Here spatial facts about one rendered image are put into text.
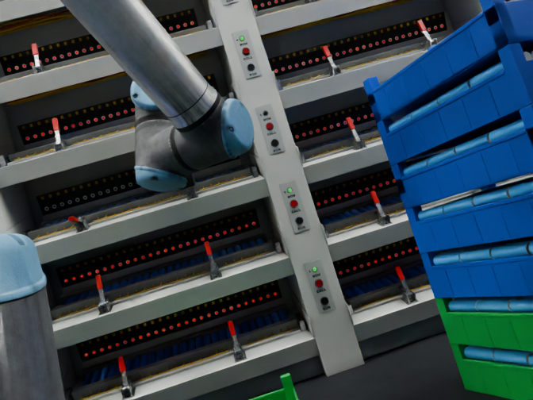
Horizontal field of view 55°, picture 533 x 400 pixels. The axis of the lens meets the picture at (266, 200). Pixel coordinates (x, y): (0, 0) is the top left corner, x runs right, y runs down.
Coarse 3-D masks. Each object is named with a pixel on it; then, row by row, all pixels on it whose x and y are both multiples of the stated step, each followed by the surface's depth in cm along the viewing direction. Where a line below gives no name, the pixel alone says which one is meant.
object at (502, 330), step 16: (448, 304) 86; (448, 320) 85; (464, 320) 82; (480, 320) 79; (496, 320) 76; (512, 320) 73; (528, 320) 70; (448, 336) 86; (464, 336) 83; (480, 336) 80; (496, 336) 76; (512, 336) 74; (528, 336) 71
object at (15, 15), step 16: (0, 0) 129; (16, 0) 122; (32, 0) 123; (48, 0) 123; (0, 16) 122; (16, 16) 123; (32, 16) 138; (48, 16) 134; (64, 16) 136; (0, 32) 134
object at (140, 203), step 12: (204, 180) 128; (216, 180) 128; (228, 180) 128; (168, 192) 126; (180, 192) 127; (132, 204) 125; (144, 204) 126; (84, 216) 124; (96, 216) 124; (108, 216) 125; (48, 228) 122; (60, 228) 123; (72, 228) 123
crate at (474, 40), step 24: (480, 0) 65; (528, 0) 65; (480, 24) 66; (504, 24) 63; (528, 24) 65; (432, 48) 74; (456, 48) 70; (480, 48) 67; (528, 48) 69; (408, 72) 80; (432, 72) 75; (456, 72) 71; (480, 72) 74; (384, 96) 86; (408, 96) 81; (432, 96) 81
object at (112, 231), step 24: (216, 168) 139; (144, 192) 137; (216, 192) 121; (240, 192) 122; (264, 192) 123; (48, 216) 134; (144, 216) 119; (168, 216) 120; (192, 216) 121; (48, 240) 118; (72, 240) 117; (96, 240) 118
